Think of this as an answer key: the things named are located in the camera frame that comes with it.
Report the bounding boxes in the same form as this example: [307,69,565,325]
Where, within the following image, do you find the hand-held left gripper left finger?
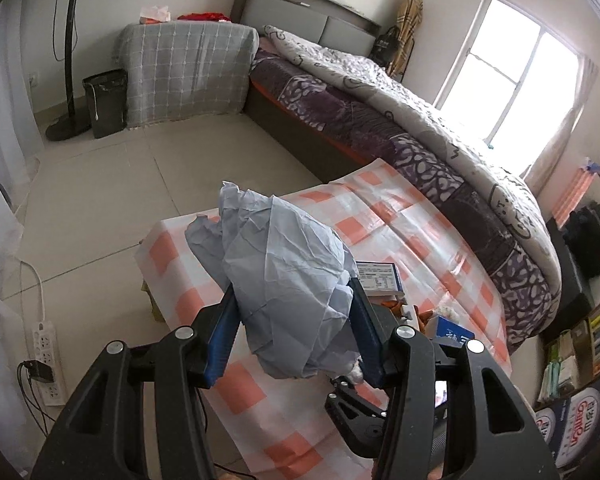
[30,285,241,480]

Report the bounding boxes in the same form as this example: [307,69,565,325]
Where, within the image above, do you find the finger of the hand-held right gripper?
[324,377,396,459]

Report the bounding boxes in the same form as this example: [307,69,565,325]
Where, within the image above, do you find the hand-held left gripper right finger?
[347,277,561,480]

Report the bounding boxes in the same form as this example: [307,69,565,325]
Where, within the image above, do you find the grey-blue paper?
[185,181,360,380]

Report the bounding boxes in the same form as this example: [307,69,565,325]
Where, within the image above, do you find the black trash bin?
[82,69,129,139]

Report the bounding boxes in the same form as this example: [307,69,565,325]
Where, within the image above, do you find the blue white carton box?
[355,261,405,298]

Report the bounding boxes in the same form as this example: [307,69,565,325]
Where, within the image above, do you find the blue packet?
[426,316,476,343]

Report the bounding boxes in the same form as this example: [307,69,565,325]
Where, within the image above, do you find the orange white checked tablecloth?
[135,158,513,480]

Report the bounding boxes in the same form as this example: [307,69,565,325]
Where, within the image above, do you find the blue white cardboard carton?
[532,375,600,468]

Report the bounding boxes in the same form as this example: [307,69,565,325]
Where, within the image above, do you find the wooden bookshelf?
[532,290,600,411]

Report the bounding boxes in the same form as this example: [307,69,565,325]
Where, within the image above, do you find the white power strip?
[32,322,67,406]

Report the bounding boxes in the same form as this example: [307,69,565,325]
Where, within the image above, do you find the black charger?
[22,359,55,383]

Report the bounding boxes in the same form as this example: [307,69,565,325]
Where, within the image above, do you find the black cabinet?
[545,220,596,333]

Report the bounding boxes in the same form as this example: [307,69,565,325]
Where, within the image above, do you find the white grey patterned quilt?
[260,24,563,311]

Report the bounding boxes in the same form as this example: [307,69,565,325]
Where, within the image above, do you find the black backpack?
[562,201,600,278]

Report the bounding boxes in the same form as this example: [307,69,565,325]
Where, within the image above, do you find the pink striped paper bag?
[550,165,600,228]

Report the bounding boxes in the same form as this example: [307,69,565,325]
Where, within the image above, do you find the beige window curtain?
[522,55,600,196]

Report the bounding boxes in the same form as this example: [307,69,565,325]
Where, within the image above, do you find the black handbag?
[369,26,401,63]

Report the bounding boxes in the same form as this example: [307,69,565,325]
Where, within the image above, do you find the window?
[432,0,588,171]

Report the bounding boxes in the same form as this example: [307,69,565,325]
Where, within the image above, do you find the white sheer curtain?
[0,0,46,311]

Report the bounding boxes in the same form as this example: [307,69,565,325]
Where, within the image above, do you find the black standing fan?
[41,0,122,142]

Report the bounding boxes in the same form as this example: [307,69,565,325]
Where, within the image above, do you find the plaid scarf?
[387,0,425,78]

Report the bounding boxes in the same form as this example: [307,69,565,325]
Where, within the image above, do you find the red cloth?
[177,11,233,23]

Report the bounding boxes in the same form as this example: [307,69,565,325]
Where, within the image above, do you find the white power strip cable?
[17,259,48,326]

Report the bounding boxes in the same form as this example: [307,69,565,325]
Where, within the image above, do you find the black charger cable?
[16,365,51,436]

